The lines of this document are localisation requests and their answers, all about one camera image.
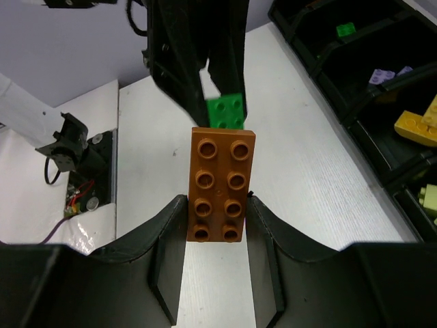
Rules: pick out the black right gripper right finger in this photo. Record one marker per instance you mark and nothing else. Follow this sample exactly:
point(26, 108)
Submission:
point(299, 282)

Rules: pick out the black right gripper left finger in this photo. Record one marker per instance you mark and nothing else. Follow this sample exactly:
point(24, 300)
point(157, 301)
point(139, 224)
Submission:
point(134, 281)

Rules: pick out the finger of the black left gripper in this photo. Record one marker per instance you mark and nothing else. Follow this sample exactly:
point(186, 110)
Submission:
point(184, 37)

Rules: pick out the green lego piece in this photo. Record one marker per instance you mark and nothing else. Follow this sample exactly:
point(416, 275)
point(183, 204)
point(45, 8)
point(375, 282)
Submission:
point(226, 112)

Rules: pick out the brown lego plate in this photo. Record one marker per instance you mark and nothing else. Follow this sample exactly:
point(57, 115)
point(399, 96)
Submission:
point(219, 178)

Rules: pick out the lime rounded lego brick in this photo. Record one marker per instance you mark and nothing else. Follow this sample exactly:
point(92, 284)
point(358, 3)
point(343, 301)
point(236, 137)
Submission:
point(427, 198)

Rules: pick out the purple small lego brick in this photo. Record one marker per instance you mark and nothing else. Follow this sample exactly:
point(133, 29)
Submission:
point(380, 76)

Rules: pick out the yellow curved lego brick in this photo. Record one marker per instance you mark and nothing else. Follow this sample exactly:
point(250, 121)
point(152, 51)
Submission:
point(409, 126)

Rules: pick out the green lego brick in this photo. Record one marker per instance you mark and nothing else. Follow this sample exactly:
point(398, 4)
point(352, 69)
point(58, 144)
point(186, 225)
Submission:
point(345, 30)

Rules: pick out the yellow small lego brick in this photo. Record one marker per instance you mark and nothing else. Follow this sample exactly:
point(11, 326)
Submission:
point(430, 116)

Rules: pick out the black bin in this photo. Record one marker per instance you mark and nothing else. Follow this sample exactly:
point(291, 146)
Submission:
point(404, 192)
point(343, 73)
point(288, 8)
point(372, 125)
point(311, 30)

